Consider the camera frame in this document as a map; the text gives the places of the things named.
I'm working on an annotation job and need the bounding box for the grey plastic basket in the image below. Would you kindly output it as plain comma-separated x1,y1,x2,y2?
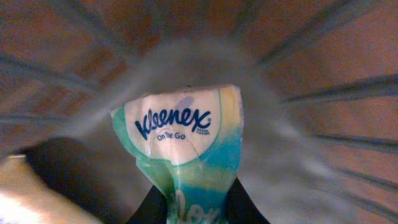
1,1,397,223

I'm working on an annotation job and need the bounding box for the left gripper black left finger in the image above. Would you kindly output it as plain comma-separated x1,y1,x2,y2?
125,185,167,224

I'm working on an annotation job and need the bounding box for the green Kleenex tissue pack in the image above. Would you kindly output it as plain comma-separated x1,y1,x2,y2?
111,85,244,223

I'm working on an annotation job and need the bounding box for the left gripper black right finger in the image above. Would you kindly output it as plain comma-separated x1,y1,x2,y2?
226,178,270,224

